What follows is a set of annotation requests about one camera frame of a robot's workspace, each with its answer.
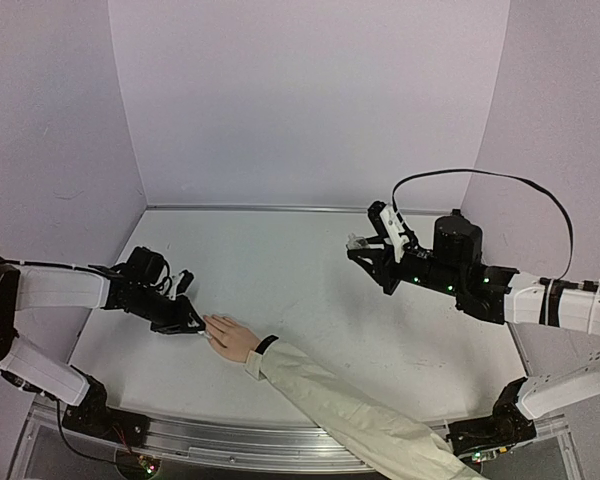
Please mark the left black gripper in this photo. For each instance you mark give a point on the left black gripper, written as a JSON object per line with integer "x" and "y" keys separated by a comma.
{"x": 179, "y": 323}

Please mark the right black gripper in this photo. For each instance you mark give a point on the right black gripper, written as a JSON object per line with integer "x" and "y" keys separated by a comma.
{"x": 393, "y": 265}

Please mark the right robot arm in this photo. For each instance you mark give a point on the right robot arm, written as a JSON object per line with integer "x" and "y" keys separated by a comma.
{"x": 453, "y": 266}

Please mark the forearm in beige sleeve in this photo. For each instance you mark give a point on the forearm in beige sleeve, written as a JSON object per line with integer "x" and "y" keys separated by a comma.
{"x": 390, "y": 442}

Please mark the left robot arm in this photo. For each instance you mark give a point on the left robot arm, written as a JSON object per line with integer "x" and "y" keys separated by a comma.
{"x": 42, "y": 304}

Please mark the person's bare hand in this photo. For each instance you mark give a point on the person's bare hand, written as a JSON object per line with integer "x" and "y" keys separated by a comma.
{"x": 230, "y": 340}

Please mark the black wrist band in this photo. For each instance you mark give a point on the black wrist band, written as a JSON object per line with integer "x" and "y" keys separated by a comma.
{"x": 265, "y": 344}

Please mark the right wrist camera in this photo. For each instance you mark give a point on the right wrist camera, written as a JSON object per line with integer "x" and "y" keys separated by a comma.
{"x": 391, "y": 226}

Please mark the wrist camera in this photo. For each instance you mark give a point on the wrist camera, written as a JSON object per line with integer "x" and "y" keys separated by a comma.
{"x": 391, "y": 226}
{"x": 179, "y": 284}

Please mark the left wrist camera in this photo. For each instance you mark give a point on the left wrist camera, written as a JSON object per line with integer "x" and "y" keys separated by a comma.
{"x": 179, "y": 284}

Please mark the aluminium back rail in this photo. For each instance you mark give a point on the aluminium back rail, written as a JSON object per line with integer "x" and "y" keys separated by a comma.
{"x": 280, "y": 208}

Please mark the aluminium rail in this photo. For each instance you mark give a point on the aluminium rail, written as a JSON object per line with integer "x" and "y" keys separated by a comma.
{"x": 280, "y": 208}
{"x": 268, "y": 449}

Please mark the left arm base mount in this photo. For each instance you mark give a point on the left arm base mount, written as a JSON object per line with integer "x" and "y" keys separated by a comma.
{"x": 93, "y": 417}

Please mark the aluminium front rail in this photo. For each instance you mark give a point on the aluminium front rail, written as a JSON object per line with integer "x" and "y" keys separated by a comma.
{"x": 268, "y": 449}

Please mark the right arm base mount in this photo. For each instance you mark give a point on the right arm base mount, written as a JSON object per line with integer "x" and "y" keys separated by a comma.
{"x": 506, "y": 426}

